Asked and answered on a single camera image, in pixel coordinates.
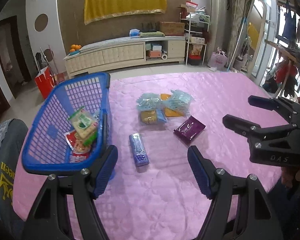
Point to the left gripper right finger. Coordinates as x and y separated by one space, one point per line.
239 209

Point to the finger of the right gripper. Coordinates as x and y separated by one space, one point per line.
249 129
280 105

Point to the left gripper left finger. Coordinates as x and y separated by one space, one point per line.
49 215

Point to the red white snack packet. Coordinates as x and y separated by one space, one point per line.
75 157

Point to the purple snack packet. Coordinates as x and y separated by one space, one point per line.
189 130

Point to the light blue striped bag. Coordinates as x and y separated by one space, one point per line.
149 102
179 100

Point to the blue plastic basket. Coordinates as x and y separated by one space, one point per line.
45 150

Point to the orange snack packet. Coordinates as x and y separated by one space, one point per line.
169 111

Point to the cracker packet green ends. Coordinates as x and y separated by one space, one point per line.
85 124

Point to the blue chewing gum pack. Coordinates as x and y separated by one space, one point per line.
138 150

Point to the small blue cake packet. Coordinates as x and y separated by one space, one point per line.
153 117

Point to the person right hand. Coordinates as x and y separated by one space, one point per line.
288 174

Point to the wooden drying rack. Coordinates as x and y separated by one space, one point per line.
283 79

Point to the pink shopping bag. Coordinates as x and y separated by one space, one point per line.
218 59

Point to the pink quilted tablecloth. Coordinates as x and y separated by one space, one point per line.
162 199

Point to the grey chair cover with crown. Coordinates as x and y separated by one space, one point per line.
12 136

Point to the white metal shelf rack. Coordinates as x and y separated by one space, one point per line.
197 35

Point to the patterned curtain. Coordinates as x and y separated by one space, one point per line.
237 11

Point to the red paper bag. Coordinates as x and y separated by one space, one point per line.
45 82

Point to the silver standing air conditioner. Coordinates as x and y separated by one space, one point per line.
218 21

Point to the cardboard box on cabinet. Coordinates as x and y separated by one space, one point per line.
172 28

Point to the green folded cloth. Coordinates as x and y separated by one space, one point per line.
152 34

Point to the blue tissue pack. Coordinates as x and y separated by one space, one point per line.
134 33

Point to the cream television cabinet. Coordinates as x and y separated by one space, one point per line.
125 52

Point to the plate of oranges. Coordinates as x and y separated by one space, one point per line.
74 49

